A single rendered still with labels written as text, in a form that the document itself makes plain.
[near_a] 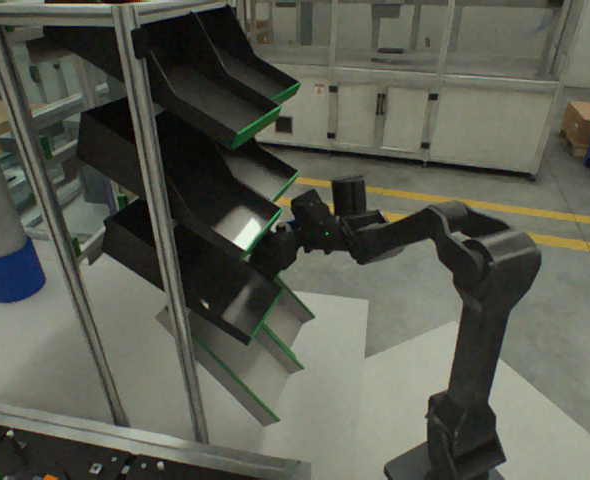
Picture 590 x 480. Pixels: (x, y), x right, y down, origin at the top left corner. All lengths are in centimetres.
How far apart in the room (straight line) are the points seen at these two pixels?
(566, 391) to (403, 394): 152
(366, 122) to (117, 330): 363
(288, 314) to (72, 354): 57
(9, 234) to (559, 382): 237
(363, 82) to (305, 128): 77
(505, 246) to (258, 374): 54
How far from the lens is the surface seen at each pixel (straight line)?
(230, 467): 85
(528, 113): 449
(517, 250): 49
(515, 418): 113
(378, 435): 101
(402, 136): 450
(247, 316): 73
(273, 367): 89
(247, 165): 80
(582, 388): 257
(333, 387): 107
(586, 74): 921
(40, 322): 140
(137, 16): 53
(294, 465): 84
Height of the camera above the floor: 169
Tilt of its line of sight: 32 degrees down
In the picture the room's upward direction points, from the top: straight up
